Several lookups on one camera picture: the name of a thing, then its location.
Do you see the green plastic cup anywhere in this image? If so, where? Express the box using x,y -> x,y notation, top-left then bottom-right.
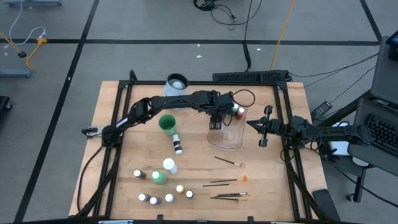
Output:
158,114 -> 178,136

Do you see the yellow hanging cable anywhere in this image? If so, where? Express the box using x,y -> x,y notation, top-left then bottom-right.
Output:
269,0 -> 295,71

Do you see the orange fan paint brush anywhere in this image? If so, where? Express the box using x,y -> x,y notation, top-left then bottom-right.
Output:
210,175 -> 249,184

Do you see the black hanging cable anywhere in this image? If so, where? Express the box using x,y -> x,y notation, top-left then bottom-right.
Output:
243,0 -> 253,72

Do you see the grey cart base bar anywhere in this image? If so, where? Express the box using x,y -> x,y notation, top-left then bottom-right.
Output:
3,0 -> 63,7
0,68 -> 33,78

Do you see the black floor cable bundle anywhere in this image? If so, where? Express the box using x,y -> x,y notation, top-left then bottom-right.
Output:
192,0 -> 264,31

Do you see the silver metal bracket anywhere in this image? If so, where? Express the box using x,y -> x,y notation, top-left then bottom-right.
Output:
81,125 -> 105,139

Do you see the open laptop black keyboard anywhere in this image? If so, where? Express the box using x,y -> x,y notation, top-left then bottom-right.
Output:
347,98 -> 398,177

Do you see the white printed paper box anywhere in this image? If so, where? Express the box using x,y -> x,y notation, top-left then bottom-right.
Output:
328,139 -> 354,156

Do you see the large green paint bottle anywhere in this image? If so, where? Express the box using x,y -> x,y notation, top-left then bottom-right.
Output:
150,169 -> 169,185

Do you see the black aluminium table frame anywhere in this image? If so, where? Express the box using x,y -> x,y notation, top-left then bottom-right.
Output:
68,70 -> 343,222

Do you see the black slotted controller box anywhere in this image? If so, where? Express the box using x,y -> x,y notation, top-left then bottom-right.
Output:
212,70 -> 290,83

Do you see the black flat pedal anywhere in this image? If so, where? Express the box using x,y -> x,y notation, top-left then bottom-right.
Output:
312,189 -> 342,222

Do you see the thin paintbrush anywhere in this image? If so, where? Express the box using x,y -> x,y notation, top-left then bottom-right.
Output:
213,156 -> 243,167

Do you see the black power adapter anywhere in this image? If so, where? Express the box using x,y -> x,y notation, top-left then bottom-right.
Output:
310,100 -> 333,121

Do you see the white floor cable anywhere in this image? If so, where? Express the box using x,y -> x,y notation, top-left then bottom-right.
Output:
8,0 -> 47,44

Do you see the orange floor cable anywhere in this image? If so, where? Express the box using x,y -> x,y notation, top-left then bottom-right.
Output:
0,32 -> 48,72

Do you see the clear plastic storage bin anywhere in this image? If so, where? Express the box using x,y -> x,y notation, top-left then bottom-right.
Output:
206,105 -> 249,150

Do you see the large white paint bottle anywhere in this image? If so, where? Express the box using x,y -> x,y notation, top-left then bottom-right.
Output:
162,157 -> 178,175

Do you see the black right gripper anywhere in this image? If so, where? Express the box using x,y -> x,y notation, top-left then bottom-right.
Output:
246,105 -> 282,147

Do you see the grey closed laptop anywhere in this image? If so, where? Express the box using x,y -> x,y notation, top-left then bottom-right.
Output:
369,30 -> 398,108

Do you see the tilted white cup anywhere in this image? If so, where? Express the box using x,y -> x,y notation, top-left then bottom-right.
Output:
162,73 -> 190,98

